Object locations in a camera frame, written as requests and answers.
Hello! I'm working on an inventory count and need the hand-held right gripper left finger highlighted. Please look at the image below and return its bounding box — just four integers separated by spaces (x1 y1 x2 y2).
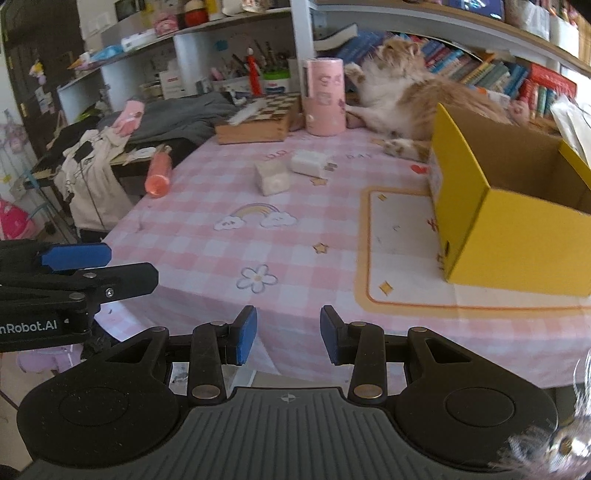
115 305 258 400

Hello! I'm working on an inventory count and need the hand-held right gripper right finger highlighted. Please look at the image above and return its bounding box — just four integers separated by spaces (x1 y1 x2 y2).
320 305 467 400

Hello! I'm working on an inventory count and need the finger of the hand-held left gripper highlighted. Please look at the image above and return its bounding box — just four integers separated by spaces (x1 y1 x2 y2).
0 242 112 274
0 262 159 304

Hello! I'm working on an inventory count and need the yellow cardboard box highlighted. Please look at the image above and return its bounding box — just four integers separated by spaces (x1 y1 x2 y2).
427 102 591 297

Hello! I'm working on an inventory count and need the pink checked desktop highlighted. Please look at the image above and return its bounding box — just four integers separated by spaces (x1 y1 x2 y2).
99 117 591 388

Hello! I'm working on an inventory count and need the lilac cloth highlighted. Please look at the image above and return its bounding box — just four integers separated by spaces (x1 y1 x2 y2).
16 344 81 374

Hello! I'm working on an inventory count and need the pink bag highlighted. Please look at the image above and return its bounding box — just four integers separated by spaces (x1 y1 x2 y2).
0 198 38 241

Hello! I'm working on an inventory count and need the cream tote bag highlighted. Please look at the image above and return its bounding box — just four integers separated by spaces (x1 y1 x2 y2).
54 129 134 232

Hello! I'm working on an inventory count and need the orange bottle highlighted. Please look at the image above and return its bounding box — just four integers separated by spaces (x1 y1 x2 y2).
144 144 173 198

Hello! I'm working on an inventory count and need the cream desk mat orange border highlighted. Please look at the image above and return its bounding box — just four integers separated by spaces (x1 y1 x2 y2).
355 185 591 317

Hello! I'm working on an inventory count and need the pink glove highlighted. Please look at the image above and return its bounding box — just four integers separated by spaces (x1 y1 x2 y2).
113 99 145 136

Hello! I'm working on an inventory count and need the white cube charger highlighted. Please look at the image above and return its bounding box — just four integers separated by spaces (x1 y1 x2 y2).
255 159 291 195

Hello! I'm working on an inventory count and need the white charger with prongs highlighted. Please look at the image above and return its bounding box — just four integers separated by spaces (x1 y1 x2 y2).
290 148 338 178

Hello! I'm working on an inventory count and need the grey cloth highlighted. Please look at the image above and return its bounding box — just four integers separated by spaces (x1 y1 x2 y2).
99 92 241 146

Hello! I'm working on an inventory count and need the large white box red label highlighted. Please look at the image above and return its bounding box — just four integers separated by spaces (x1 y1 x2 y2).
159 69 182 99

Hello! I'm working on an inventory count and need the wooden chess box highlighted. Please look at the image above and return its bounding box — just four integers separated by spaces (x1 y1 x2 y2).
215 92 303 145

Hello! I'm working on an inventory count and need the white plastic sheath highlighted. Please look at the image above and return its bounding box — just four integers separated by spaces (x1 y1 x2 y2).
228 102 267 125

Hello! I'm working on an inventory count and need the grey fluffy tuft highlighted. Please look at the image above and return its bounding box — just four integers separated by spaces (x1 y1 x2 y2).
501 351 591 480

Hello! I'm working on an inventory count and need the pink cylinder with stickers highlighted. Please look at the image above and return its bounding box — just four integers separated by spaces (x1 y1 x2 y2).
302 58 347 137

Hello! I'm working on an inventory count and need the orange and white cat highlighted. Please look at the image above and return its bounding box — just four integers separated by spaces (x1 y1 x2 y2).
344 37 513 162

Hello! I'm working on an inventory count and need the white jar green lid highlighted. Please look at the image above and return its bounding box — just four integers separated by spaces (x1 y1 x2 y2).
264 70 291 95

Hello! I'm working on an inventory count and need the pink pig plush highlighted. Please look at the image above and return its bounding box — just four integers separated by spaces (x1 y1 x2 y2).
508 99 532 125

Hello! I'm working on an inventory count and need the thick open book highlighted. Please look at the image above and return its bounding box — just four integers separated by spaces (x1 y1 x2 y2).
314 23 358 51

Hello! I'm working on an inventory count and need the white shelf unit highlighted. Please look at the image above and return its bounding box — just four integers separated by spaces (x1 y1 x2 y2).
58 0 591 125

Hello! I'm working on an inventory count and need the row of blue books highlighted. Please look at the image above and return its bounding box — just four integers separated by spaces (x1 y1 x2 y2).
339 30 578 121

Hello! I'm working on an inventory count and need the phone with lit screen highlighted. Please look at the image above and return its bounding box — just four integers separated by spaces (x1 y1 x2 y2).
450 0 504 19

